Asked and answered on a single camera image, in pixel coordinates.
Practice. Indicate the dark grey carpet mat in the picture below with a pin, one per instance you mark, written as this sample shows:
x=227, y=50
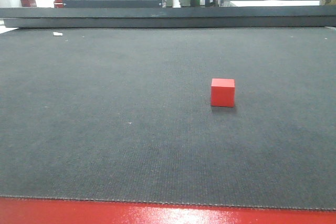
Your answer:
x=126, y=115

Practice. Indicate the red cube block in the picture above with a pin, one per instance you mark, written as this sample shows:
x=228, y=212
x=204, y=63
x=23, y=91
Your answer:
x=223, y=92

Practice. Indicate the stacked dark grey boards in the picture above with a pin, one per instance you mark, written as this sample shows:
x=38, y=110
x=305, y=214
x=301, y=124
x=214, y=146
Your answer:
x=187, y=17

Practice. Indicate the small white paper scrap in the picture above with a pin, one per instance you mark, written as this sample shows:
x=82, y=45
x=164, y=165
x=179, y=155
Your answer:
x=57, y=34

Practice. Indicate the white background table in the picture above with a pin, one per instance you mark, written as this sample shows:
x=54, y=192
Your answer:
x=269, y=3

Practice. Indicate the red bin at left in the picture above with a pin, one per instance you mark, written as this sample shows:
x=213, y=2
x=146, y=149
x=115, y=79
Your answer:
x=28, y=3

